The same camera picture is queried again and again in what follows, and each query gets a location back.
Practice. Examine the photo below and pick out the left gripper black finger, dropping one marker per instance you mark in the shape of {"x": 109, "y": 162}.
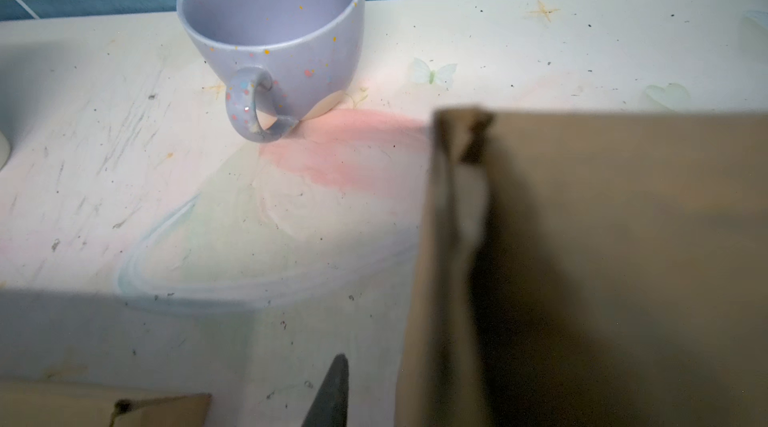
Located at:
{"x": 330, "y": 405}

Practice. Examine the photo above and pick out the brown cardboard sheet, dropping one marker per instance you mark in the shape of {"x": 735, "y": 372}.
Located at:
{"x": 590, "y": 270}

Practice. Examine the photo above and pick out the brown cardboard box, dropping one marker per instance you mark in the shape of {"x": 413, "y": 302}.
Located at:
{"x": 42, "y": 403}

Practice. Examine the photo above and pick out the lavender speckled ceramic cup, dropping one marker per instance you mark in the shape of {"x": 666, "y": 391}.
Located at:
{"x": 281, "y": 61}

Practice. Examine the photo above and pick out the white ceramic mug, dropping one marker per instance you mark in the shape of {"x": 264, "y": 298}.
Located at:
{"x": 5, "y": 150}

